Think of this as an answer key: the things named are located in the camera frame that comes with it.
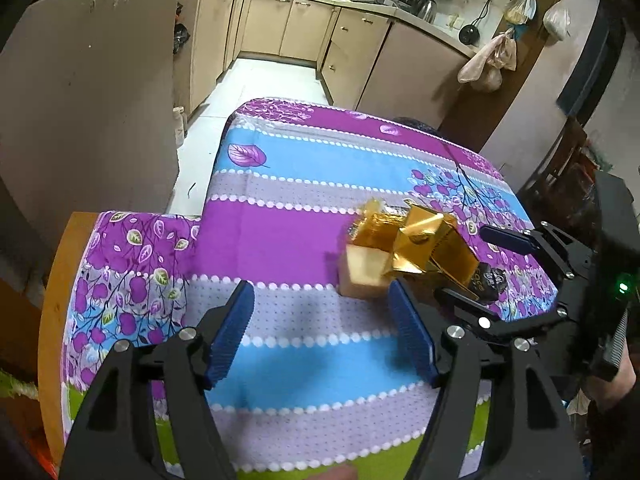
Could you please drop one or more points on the hanging white plastic bag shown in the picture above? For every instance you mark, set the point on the hanging white plastic bag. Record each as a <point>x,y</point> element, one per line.
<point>556,20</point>

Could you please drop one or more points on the small beige box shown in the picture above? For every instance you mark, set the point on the small beige box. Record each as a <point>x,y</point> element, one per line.
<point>365,270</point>

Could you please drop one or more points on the dark round stool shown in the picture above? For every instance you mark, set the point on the dark round stool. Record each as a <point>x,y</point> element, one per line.
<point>415,126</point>

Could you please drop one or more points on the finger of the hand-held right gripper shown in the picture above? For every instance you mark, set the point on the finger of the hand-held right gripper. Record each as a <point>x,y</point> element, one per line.
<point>505,237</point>
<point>475,312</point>

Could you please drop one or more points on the steel kettle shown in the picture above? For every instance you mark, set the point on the steel kettle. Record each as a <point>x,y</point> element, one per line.
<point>425,7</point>

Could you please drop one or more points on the beige refrigerator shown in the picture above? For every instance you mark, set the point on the beige refrigerator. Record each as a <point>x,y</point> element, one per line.
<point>90,85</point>

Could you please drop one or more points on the small gold foil box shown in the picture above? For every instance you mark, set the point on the small gold foil box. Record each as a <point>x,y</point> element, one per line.
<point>380,225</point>

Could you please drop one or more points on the person's right hand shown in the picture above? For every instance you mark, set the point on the person's right hand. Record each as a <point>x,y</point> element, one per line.
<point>617,385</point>

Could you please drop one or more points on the white bottle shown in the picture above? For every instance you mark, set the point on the white bottle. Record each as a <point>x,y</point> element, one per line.
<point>179,125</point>

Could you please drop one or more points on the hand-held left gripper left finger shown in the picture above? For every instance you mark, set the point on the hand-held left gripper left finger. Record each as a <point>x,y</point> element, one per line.
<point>232,335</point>

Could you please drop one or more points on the floral striped tablecloth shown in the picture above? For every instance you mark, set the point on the floral striped tablecloth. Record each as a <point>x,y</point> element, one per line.
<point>300,175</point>

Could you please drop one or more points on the hanging yellowish plastic bag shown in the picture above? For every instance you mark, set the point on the hanging yellowish plastic bag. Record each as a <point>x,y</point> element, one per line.
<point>520,7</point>

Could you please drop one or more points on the dark wooden chair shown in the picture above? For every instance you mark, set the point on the dark wooden chair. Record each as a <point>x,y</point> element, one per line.
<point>555,160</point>

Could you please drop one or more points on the black plastic bag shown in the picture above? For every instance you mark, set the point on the black plastic bag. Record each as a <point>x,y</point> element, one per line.
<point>181,37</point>

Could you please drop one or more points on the large gold foil box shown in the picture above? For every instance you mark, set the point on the large gold foil box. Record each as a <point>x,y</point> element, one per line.
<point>440,245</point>

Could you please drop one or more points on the beige kitchen cabinets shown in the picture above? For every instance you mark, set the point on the beige kitchen cabinets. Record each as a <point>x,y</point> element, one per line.
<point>400,70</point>

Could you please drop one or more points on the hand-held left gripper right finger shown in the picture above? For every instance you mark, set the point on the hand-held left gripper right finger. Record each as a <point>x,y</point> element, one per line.
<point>410,330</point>

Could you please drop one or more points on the black snack packet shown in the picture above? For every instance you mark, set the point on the black snack packet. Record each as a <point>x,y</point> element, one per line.
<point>487,280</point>

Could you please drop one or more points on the wooden table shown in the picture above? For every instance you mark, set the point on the wooden table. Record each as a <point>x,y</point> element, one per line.
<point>55,310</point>

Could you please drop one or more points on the hanging plastic bags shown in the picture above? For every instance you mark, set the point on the hanging plastic bags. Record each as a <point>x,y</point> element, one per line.
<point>485,62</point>

